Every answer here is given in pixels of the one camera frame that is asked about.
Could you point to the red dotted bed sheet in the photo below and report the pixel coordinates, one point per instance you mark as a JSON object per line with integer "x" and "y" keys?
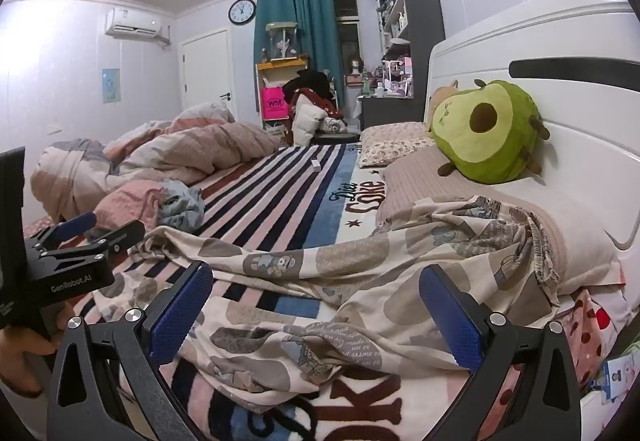
{"x": 590, "y": 326}

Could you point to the floral pillow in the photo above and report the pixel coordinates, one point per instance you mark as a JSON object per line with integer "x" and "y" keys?
{"x": 390, "y": 141}

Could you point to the pile of clothes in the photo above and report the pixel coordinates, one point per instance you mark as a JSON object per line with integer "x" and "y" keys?
{"x": 312, "y": 106}

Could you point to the white door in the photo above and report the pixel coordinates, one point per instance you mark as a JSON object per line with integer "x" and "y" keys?
{"x": 207, "y": 76}

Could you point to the tan plush toy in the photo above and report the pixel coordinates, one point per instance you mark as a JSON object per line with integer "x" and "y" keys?
{"x": 442, "y": 93}

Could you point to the striped fleece blanket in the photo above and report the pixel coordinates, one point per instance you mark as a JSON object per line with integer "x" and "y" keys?
{"x": 280, "y": 206}

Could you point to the pink crumpled cloth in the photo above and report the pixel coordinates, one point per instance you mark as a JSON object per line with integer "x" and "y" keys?
{"x": 130, "y": 203}

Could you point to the wig on mannequin head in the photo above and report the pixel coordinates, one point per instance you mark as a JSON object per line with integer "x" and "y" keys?
{"x": 355, "y": 66}

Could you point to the green avocado plush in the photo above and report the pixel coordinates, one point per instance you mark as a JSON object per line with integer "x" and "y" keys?
{"x": 480, "y": 146}

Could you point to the pink beige duvet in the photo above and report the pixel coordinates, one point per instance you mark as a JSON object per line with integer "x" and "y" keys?
{"x": 200, "y": 146}

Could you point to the small items on desk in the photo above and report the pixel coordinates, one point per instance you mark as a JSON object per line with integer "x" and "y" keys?
{"x": 395, "y": 76}

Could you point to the badge card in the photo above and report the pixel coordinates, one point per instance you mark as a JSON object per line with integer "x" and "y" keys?
{"x": 616, "y": 378}

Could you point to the yellow shelf unit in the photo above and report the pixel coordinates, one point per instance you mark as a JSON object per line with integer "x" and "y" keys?
{"x": 280, "y": 67}

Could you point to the white air conditioner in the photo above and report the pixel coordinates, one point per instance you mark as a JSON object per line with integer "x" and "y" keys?
{"x": 132, "y": 23}

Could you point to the glass display case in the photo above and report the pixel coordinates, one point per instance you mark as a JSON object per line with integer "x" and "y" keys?
{"x": 282, "y": 43}

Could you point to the white bed headboard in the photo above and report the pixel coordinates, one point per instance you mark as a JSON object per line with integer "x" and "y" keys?
{"x": 575, "y": 121}

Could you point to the wall poster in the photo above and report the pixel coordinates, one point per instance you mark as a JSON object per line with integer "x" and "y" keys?
{"x": 111, "y": 85}

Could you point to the pink shopping bag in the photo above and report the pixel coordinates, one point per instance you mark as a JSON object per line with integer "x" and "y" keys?
{"x": 273, "y": 105}

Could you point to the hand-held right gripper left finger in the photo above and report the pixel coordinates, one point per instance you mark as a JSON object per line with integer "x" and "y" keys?
{"x": 181, "y": 316}

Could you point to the beige patterned pants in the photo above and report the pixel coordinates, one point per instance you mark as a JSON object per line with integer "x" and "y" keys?
{"x": 350, "y": 271}

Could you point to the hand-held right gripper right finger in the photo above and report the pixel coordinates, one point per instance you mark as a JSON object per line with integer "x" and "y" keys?
{"x": 450, "y": 321}

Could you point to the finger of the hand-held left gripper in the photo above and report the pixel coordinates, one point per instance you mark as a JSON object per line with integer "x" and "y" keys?
{"x": 75, "y": 226}
{"x": 122, "y": 236}

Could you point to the pink ribbed pillow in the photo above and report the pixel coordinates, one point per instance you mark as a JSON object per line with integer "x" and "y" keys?
{"x": 420, "y": 176}

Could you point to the person's left hand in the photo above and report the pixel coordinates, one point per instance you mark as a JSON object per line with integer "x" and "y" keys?
{"x": 22, "y": 351}

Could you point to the teal curtain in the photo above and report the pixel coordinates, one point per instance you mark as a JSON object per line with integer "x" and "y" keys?
{"x": 310, "y": 36}

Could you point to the round wall clock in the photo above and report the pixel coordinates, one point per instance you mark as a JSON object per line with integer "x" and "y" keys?
{"x": 242, "y": 12}

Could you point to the blue grey crumpled cloth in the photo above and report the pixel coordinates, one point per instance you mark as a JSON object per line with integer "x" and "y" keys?
{"x": 182, "y": 206}

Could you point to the window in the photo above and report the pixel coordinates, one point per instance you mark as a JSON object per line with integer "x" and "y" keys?
{"x": 347, "y": 31}

